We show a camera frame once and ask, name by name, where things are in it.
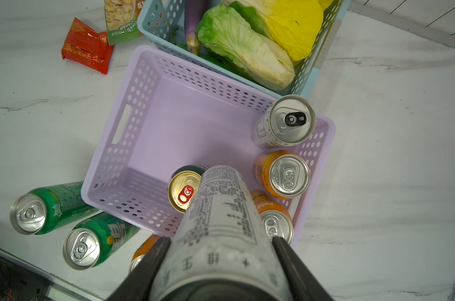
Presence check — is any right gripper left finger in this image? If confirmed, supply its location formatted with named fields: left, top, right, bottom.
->
left=107, top=237, right=171, bottom=301

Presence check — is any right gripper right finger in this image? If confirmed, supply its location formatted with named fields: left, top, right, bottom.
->
left=272, top=237, right=334, bottom=301

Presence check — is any orange can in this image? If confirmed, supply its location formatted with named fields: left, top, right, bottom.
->
left=252, top=150, right=310, bottom=199
left=251, top=190, right=294, bottom=244
left=128, top=235, right=160, bottom=274

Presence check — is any green soda can front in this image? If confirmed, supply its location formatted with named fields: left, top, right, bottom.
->
left=62, top=213, right=140, bottom=270

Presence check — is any green soda can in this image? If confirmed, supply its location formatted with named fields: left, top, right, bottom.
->
left=9, top=181, right=99, bottom=235
left=62, top=213, right=140, bottom=270

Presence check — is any white monster can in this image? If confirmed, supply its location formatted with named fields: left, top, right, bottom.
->
left=251, top=95, right=316, bottom=149
left=149, top=166, right=293, bottom=300

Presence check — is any green soda can back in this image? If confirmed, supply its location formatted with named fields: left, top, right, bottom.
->
left=9, top=181, right=99, bottom=235

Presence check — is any white Monster can back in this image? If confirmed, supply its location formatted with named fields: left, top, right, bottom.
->
left=251, top=95, right=316, bottom=149

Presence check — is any purple plastic basket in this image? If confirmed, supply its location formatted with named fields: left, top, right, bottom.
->
left=80, top=44, right=337, bottom=249

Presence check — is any blue plastic basket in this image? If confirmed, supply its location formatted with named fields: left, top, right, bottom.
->
left=138, top=1, right=351, bottom=98

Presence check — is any green can gold lid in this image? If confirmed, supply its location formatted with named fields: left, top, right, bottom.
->
left=168, top=164, right=210, bottom=213

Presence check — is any red snack packet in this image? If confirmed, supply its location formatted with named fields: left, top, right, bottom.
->
left=61, top=18, right=114, bottom=75

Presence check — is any yellow napa cabbage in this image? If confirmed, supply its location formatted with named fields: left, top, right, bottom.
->
left=222, top=0, right=333, bottom=65

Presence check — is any green lettuce head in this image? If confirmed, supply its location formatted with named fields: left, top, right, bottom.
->
left=197, top=4, right=295, bottom=91

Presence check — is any green snack packet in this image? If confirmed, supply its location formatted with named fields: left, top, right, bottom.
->
left=104, top=0, right=145, bottom=46

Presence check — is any purple eggplant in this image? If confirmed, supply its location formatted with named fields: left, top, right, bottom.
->
left=184, top=0, right=210, bottom=55

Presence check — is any aluminium mounting rail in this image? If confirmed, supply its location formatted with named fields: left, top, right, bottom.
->
left=0, top=248, right=101, bottom=301

